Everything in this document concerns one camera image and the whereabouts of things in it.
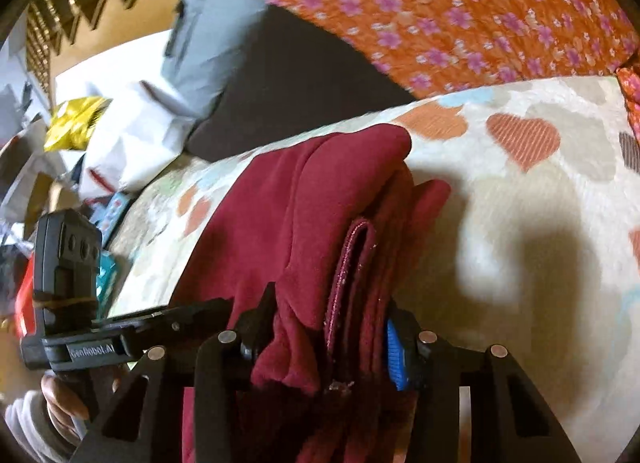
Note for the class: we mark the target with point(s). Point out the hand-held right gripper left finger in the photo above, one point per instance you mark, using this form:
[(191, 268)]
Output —
[(250, 334)]

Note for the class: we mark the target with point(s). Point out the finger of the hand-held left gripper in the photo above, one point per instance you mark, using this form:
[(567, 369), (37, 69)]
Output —
[(185, 315)]

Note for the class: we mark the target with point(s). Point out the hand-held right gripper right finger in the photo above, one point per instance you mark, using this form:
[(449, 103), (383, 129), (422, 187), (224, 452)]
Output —
[(395, 359)]

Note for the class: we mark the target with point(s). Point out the dark red garment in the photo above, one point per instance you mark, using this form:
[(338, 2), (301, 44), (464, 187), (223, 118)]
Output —
[(310, 223)]

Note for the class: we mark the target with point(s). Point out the person's left forearm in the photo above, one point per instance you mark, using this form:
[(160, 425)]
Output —
[(30, 425)]

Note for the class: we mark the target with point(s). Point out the person's left hand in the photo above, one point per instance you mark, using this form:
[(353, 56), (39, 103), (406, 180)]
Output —
[(62, 403)]

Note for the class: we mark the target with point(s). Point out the red box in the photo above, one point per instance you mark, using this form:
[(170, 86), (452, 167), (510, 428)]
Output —
[(24, 298)]

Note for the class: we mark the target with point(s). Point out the blue printed box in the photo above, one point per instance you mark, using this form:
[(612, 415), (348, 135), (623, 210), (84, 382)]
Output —
[(116, 215)]

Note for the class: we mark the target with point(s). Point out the yellow foil packet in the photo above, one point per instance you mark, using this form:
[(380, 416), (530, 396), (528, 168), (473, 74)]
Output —
[(75, 123)]

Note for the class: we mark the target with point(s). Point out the white plastic bag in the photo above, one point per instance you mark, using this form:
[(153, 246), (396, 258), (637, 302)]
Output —
[(135, 128)]

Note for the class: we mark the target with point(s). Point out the heart print quilt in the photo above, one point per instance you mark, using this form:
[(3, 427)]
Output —
[(530, 223)]

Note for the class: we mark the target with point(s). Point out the dark brown cushion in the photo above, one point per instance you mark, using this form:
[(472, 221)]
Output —
[(290, 88)]

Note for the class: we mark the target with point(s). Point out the light blue pillow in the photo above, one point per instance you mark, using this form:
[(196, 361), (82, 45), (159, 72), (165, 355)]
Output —
[(210, 38)]

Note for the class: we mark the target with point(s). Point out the orange floral cloth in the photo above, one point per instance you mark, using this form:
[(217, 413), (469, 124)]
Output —
[(450, 13)]

